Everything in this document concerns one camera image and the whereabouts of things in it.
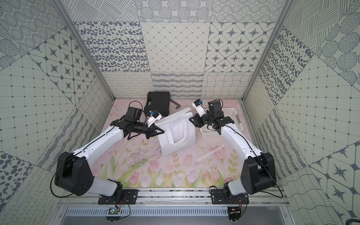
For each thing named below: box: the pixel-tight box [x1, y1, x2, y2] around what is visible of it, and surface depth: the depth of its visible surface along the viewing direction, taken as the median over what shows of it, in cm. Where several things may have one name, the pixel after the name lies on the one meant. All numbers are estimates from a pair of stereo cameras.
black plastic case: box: [143, 91, 171, 117], surface depth 118 cm
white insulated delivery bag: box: [154, 106, 196, 157], surface depth 81 cm
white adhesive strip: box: [195, 144, 225, 163], surface depth 92 cm
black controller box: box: [227, 206, 241, 222], surface depth 73 cm
